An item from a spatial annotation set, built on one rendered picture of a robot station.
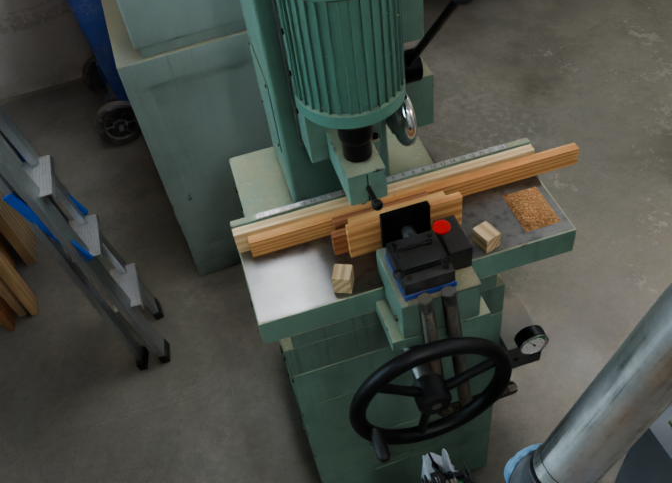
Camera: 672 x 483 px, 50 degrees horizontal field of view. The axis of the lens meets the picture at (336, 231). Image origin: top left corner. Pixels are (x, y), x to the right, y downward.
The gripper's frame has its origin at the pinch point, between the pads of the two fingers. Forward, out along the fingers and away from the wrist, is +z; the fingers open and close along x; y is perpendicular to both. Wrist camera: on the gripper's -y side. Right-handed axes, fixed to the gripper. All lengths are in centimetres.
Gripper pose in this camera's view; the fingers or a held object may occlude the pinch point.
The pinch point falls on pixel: (431, 462)
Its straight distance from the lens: 132.2
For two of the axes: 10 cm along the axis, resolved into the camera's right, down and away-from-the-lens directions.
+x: -9.5, 2.8, -1.1
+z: -2.2, -4.2, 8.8
